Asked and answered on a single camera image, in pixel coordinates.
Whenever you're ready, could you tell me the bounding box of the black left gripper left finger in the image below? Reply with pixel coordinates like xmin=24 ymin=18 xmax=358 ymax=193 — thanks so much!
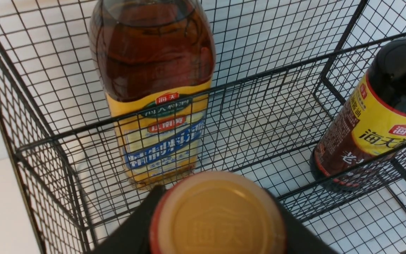
xmin=89 ymin=185 xmax=167 ymax=254

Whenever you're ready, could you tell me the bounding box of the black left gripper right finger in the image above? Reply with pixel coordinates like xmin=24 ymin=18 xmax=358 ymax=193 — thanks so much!
xmin=265 ymin=189 xmax=337 ymax=254

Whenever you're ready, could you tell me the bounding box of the light soy sauce bottle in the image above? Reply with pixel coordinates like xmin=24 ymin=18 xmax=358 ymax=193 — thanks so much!
xmin=149 ymin=171 xmax=288 ymax=254

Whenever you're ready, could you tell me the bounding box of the dark soy sauce bottle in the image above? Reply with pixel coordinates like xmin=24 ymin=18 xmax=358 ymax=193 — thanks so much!
xmin=310 ymin=37 xmax=406 ymax=192

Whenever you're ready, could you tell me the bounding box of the amber cooking wine bottle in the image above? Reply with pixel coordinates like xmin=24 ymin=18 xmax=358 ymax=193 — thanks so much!
xmin=89 ymin=0 xmax=216 ymax=189

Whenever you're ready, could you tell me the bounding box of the black wire mesh shelf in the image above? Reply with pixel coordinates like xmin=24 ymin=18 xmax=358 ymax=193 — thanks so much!
xmin=0 ymin=0 xmax=406 ymax=254

